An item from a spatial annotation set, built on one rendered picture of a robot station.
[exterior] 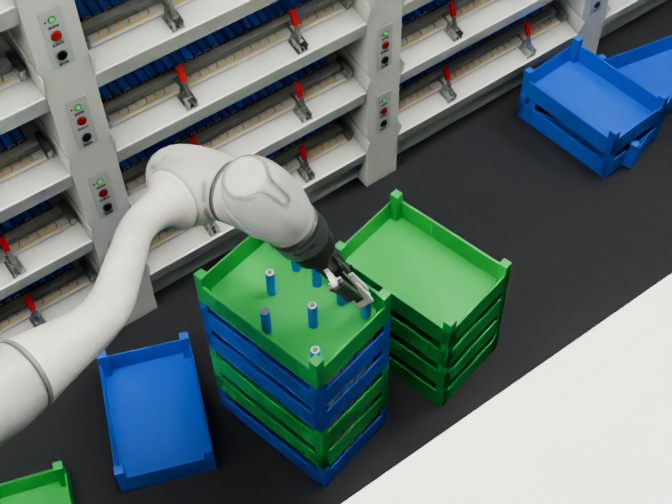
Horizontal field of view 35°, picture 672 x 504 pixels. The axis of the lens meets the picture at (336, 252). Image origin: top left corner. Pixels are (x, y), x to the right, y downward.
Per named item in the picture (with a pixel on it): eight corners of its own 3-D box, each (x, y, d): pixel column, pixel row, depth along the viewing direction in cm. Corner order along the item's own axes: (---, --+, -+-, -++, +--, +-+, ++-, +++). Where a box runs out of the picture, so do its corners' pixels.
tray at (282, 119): (363, 103, 246) (374, 69, 234) (134, 227, 225) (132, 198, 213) (313, 39, 251) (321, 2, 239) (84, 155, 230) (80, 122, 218)
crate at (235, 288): (391, 318, 196) (392, 293, 190) (317, 391, 187) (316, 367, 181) (272, 234, 209) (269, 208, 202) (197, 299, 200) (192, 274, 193)
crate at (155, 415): (217, 468, 222) (213, 451, 216) (120, 492, 220) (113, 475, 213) (192, 350, 240) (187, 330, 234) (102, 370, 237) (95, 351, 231)
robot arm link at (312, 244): (273, 259, 166) (290, 275, 170) (322, 229, 164) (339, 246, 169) (256, 216, 171) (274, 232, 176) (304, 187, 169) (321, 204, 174)
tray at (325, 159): (363, 162, 262) (373, 133, 250) (149, 283, 241) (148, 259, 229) (316, 100, 267) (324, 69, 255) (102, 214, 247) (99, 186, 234)
